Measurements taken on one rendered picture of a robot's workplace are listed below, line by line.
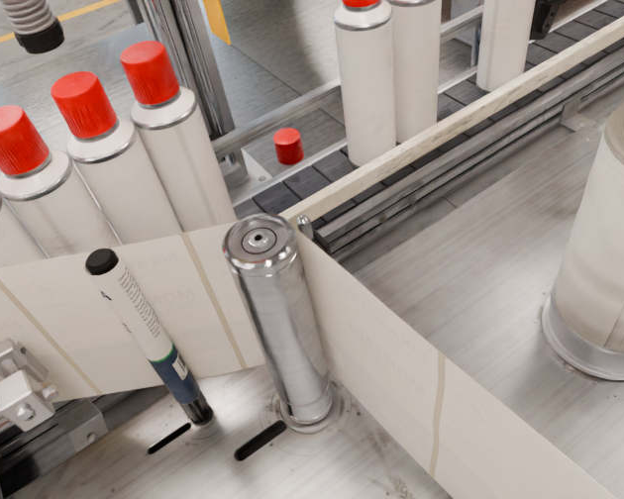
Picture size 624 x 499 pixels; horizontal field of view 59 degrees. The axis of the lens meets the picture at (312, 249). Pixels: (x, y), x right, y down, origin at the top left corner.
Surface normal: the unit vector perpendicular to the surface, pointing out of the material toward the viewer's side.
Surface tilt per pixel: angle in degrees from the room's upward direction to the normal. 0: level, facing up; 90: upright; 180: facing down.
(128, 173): 90
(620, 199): 90
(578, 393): 0
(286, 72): 0
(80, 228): 90
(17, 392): 0
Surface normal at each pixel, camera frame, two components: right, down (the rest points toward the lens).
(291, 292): 0.71, 0.46
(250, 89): -0.14, -0.66
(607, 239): -0.87, 0.45
